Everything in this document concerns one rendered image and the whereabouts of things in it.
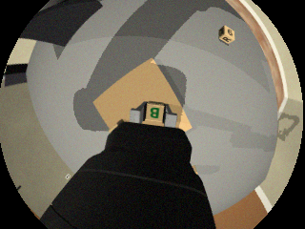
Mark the tan flat mat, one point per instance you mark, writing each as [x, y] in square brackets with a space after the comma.
[144, 83]

